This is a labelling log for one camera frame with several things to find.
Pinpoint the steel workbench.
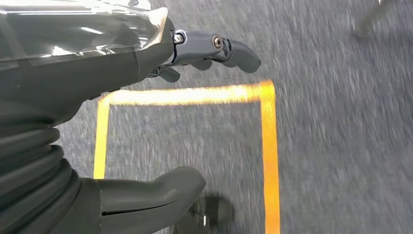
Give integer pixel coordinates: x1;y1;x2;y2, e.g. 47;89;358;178
353;0;393;36

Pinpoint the yellow floor tape rectangle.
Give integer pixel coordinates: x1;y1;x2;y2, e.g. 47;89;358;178
93;80;282;234

